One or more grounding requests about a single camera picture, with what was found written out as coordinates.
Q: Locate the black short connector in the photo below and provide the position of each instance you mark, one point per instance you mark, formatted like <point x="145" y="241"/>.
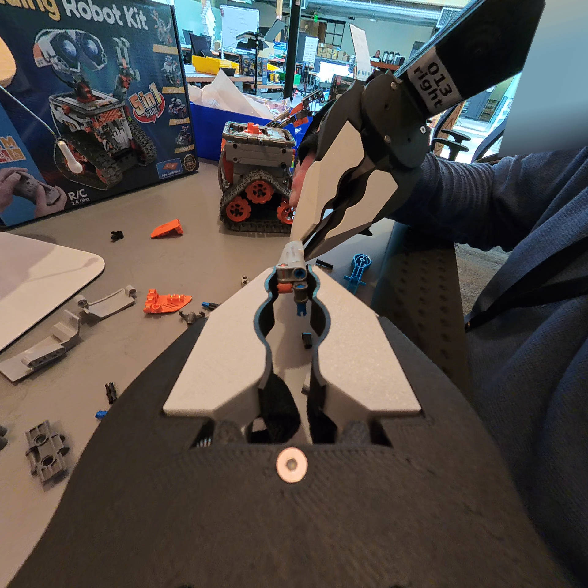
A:
<point x="306" y="340"/>

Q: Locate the tracked toy robot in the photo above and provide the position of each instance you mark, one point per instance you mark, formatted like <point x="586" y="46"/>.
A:
<point x="257" y="151"/>

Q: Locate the person's right forearm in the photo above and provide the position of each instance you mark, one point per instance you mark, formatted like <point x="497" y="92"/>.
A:
<point x="482" y="197"/>

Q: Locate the robot kit box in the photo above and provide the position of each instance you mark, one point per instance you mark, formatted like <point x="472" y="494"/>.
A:
<point x="115" y="115"/>

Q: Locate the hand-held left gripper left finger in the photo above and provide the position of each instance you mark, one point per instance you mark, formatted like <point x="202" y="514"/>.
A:
<point x="216" y="367"/>

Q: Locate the black small angled connector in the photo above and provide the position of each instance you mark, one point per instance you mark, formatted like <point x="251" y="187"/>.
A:
<point x="117" y="235"/>

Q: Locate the grey curved panel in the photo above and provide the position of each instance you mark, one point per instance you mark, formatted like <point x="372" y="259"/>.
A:
<point x="108" y="305"/>
<point x="41" y="353"/>

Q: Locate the white stand base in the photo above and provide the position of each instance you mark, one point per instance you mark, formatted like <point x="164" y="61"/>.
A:
<point x="36" y="285"/>

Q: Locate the black pole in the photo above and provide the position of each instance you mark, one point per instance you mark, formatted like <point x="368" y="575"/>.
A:
<point x="291" y="46"/>

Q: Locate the light grey beam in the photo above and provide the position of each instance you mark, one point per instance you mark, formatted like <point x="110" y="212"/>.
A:
<point x="289" y="257"/>

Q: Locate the dark grey ribbed connector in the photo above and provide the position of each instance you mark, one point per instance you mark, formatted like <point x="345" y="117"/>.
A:
<point x="110" y="393"/>

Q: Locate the dark grey cross-hole connector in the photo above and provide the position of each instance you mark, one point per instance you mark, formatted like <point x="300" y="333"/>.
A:
<point x="301" y="290"/>

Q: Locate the person's right hand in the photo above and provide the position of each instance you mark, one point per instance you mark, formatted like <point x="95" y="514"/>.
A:
<point x="296" y="183"/>

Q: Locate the blue bin with white paper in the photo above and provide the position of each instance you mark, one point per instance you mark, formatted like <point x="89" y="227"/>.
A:
<point x="204" y="133"/>

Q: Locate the yellow storage bin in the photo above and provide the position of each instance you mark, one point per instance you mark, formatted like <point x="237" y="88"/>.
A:
<point x="213" y="65"/>

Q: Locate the dark grey pin connector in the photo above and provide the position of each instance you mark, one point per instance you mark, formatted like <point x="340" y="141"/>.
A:
<point x="192" y="316"/>

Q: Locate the teal separator tool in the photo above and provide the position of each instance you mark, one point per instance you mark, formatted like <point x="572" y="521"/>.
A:
<point x="358" y="271"/>

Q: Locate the white tipped rod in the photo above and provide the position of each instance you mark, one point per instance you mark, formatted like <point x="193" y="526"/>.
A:
<point x="71" y="160"/>

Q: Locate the black connector with blue pin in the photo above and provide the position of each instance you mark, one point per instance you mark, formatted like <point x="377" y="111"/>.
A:
<point x="211" y="305"/>

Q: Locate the dark grey double connector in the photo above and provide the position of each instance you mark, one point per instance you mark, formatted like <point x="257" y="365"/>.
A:
<point x="46" y="454"/>

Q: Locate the orange knobby bush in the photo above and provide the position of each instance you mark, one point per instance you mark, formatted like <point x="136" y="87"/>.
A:
<point x="285" y="289"/>

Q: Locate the orange wedge brick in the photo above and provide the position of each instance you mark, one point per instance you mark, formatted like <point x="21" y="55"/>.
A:
<point x="166" y="229"/>

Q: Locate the dark grey tube connector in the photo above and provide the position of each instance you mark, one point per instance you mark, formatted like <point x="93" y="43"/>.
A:
<point x="3" y="436"/>

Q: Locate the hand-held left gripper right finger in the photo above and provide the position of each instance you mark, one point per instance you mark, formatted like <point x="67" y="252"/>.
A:
<point x="367" y="367"/>

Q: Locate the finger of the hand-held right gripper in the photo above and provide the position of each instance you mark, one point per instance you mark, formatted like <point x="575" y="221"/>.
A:
<point x="321" y="174"/>
<point x="367" y="197"/>

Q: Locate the orange flat panel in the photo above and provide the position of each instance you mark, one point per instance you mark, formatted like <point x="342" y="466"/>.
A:
<point x="165" y="303"/>

